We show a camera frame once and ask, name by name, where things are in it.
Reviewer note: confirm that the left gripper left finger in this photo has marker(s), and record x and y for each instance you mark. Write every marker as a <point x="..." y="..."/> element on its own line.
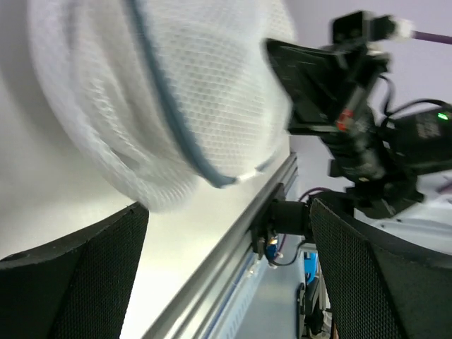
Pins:
<point x="77" y="286"/>

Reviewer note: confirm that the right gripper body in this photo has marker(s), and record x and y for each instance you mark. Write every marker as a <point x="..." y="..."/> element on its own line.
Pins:
<point x="381" y="185"/>

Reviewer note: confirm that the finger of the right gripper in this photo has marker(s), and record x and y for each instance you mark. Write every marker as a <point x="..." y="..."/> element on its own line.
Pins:
<point x="313" y="79"/>

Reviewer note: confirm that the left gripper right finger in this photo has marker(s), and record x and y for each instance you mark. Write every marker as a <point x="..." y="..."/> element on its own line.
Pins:
<point x="379" y="285"/>

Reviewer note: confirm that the blue-zip mesh laundry bag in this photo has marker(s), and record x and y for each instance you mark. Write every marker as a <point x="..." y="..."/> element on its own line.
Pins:
<point x="160" y="94"/>

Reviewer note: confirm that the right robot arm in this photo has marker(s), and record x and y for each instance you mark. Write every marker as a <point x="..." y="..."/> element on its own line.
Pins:
<point x="421" y="143"/>

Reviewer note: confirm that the aluminium rail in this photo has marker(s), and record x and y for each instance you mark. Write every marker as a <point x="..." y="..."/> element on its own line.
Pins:
<point x="195" y="309"/>

